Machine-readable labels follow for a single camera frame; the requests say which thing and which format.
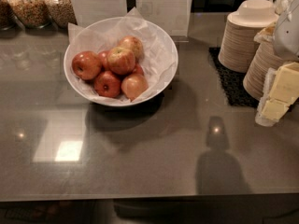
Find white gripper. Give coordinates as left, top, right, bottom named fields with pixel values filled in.
left=255, top=0, right=299, bottom=127

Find small hidden red apple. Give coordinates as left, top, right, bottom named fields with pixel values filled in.
left=133, top=63, right=144, bottom=75

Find pale apple front right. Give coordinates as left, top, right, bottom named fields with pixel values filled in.
left=121, top=74, right=149, bottom=101

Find pale apple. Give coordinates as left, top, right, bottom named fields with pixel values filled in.
left=121, top=74, right=149, bottom=101
left=118, top=35, right=144, bottom=60

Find back right pale apple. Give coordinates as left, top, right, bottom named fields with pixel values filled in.
left=118, top=35, right=144, bottom=60

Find white bowl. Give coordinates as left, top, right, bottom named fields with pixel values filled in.
left=63, top=16, right=179, bottom=107

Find top centre red-yellow apple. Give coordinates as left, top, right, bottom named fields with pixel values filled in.
left=107, top=47, right=135, bottom=76

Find red apple front centre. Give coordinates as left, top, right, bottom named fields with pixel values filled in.
left=93, top=71, right=121, bottom=98

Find red apple behind centre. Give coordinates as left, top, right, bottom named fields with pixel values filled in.
left=98, top=50, right=109, bottom=71

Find red apple far left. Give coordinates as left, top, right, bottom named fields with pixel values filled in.
left=72, top=51, right=102, bottom=80

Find right stack paper bowls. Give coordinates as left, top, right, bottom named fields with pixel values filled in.
left=243, top=42, right=283, bottom=100

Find stack paper bowls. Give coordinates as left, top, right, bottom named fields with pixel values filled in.
left=218, top=0, right=278, bottom=73
left=243, top=42, right=283, bottom=100

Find black mesh mat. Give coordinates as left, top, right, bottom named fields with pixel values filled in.
left=208, top=48, right=258, bottom=108

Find left stack paper bowls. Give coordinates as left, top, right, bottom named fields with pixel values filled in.
left=218, top=0, right=278, bottom=73

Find white paper liner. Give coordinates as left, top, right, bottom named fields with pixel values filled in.
left=67, top=7, right=178, bottom=105

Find left white sign holder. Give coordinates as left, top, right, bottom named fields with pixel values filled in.
left=71, top=0, right=127, bottom=27

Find right cereal glass jar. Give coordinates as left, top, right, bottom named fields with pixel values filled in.
left=45, top=0, right=77, bottom=28

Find cereal glass jar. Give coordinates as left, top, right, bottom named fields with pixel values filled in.
left=0, top=0, right=15, bottom=30
left=45, top=0, right=77, bottom=28
left=7, top=0, right=50, bottom=28

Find middle cereal glass jar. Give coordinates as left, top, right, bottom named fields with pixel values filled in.
left=7, top=0, right=50, bottom=28

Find left cereal glass jar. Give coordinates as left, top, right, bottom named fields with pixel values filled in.
left=0, top=0, right=15, bottom=30

